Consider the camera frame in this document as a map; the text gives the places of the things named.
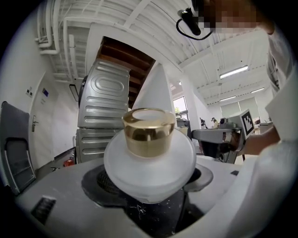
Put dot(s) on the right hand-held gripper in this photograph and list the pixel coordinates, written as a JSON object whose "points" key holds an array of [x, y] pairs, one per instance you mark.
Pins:
{"points": [[214, 136]]}

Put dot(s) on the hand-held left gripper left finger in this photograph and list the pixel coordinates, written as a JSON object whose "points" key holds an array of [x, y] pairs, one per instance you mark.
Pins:
{"points": [[100, 186]]}

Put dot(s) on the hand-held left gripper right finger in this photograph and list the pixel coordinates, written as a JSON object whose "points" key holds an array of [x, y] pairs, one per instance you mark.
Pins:
{"points": [[202, 180]]}

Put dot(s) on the frosted white bottle gold cap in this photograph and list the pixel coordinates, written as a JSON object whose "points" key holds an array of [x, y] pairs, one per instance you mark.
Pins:
{"points": [[149, 167]]}

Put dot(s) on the person's right forearm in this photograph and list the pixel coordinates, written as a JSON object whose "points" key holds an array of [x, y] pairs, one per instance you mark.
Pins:
{"points": [[260, 141]]}

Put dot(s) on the pale window blinds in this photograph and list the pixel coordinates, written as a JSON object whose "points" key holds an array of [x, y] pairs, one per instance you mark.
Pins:
{"points": [[239, 108]]}

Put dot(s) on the red fire extinguisher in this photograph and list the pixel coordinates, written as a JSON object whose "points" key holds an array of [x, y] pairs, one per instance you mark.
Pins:
{"points": [[69, 162]]}

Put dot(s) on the long ceiling light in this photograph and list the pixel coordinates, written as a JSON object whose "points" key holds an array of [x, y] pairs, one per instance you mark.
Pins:
{"points": [[234, 72], [257, 90], [228, 98]]}

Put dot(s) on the small grey washing machine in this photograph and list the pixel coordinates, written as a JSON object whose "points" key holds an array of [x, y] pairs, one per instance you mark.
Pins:
{"points": [[93, 144]]}

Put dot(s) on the window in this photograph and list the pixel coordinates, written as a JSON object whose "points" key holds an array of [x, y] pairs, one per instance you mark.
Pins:
{"points": [[180, 105]]}

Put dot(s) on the person's white shirt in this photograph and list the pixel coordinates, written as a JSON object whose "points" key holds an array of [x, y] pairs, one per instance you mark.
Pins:
{"points": [[267, 181]]}

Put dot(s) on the white door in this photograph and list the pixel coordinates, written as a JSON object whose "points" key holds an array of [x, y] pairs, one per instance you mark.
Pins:
{"points": [[44, 130]]}

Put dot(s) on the large grey washing machine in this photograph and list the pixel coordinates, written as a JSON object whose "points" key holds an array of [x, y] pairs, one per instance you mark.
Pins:
{"points": [[104, 100]]}

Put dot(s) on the grey folding chair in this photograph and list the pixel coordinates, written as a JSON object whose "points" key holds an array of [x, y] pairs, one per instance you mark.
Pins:
{"points": [[16, 148]]}

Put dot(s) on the blue door sign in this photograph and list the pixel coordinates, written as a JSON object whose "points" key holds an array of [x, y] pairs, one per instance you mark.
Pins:
{"points": [[45, 92]]}

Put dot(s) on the brown wooden staircase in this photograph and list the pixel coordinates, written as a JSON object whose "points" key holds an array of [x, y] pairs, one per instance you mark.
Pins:
{"points": [[125, 58]]}

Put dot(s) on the person's head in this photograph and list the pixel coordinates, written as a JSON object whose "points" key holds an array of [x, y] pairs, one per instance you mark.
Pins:
{"points": [[232, 14]]}

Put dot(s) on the white ceiling pipes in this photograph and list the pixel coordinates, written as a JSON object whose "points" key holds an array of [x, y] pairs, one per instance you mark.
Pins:
{"points": [[56, 39]]}

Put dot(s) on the black-framed wall panel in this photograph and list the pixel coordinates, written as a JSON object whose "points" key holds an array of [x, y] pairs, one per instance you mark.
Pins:
{"points": [[74, 93]]}

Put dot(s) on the black head-worn camera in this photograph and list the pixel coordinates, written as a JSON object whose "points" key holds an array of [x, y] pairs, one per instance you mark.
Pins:
{"points": [[193, 22]]}

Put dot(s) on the wall switches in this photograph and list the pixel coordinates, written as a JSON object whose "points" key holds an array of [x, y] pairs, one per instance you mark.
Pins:
{"points": [[29, 91]]}

